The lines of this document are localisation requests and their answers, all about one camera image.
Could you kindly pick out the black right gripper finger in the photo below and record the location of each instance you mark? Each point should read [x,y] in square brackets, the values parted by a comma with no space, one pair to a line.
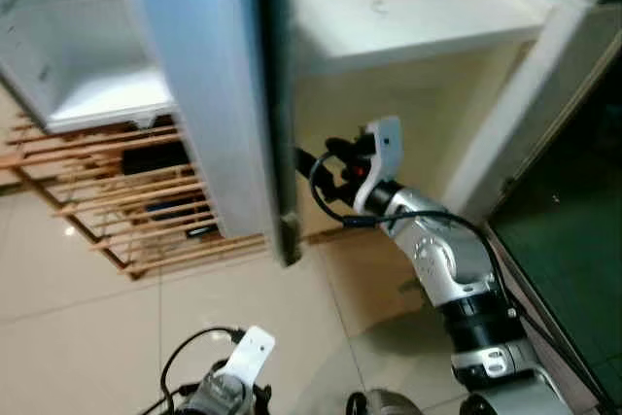
[306,160]

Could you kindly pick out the white-lined fridge door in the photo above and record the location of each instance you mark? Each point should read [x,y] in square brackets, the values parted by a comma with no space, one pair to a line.
[194,94]

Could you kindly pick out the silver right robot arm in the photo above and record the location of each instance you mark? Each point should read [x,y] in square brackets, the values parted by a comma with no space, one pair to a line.
[457,269]

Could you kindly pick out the white counter cabinet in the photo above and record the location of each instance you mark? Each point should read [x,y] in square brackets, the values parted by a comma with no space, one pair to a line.
[408,114]

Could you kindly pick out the wooden slatted rack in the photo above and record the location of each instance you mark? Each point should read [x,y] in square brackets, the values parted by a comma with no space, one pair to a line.
[97,211]

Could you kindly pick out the grey robot leg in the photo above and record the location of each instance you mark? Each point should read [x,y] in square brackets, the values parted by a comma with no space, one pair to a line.
[384,403]

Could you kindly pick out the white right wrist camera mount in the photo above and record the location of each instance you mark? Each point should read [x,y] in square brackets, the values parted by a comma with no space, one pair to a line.
[386,143]

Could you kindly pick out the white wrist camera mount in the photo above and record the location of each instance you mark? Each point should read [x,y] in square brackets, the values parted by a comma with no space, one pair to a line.
[248,355]
[386,143]

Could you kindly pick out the white door frame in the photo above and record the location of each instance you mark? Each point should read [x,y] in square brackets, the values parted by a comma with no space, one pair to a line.
[525,104]

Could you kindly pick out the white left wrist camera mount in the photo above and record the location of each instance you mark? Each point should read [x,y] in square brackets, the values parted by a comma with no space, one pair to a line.
[248,355]

